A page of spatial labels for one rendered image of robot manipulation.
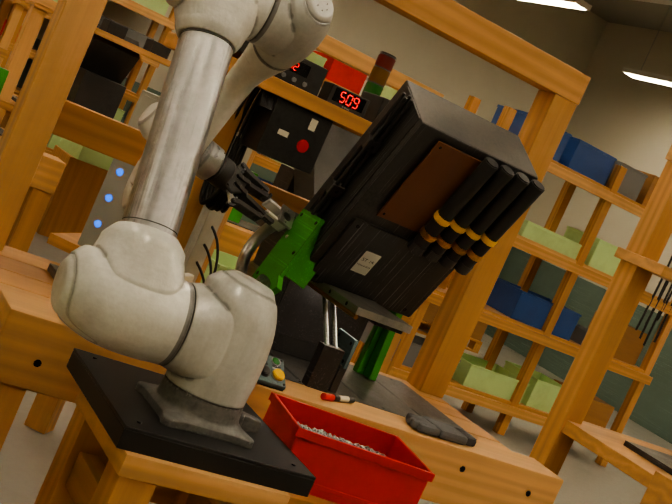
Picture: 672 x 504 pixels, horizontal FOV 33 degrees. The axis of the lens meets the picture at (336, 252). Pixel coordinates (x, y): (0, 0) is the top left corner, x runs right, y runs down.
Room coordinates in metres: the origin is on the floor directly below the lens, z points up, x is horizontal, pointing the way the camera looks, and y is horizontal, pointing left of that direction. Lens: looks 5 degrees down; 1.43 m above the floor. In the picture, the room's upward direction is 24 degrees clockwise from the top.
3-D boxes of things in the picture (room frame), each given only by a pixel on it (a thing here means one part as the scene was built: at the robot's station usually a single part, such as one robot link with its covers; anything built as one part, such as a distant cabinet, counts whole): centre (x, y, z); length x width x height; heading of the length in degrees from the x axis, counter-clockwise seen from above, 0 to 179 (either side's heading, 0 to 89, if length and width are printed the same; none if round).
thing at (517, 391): (8.68, -1.56, 1.14); 2.45 x 0.55 x 2.28; 122
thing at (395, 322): (2.79, -0.07, 1.11); 0.39 x 0.16 x 0.03; 29
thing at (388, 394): (2.84, 0.05, 0.89); 1.10 x 0.42 x 0.02; 119
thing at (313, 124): (2.97, 0.24, 1.42); 0.17 x 0.12 x 0.15; 119
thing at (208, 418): (2.02, 0.10, 0.92); 0.22 x 0.18 x 0.06; 120
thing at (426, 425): (2.77, -0.41, 0.91); 0.20 x 0.11 x 0.03; 123
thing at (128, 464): (2.01, 0.11, 0.83); 0.32 x 0.32 x 0.04; 29
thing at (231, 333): (2.01, 0.12, 1.06); 0.18 x 0.16 x 0.22; 115
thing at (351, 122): (3.07, 0.17, 1.52); 0.90 x 0.25 x 0.04; 119
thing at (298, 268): (2.75, 0.08, 1.17); 0.13 x 0.12 x 0.20; 119
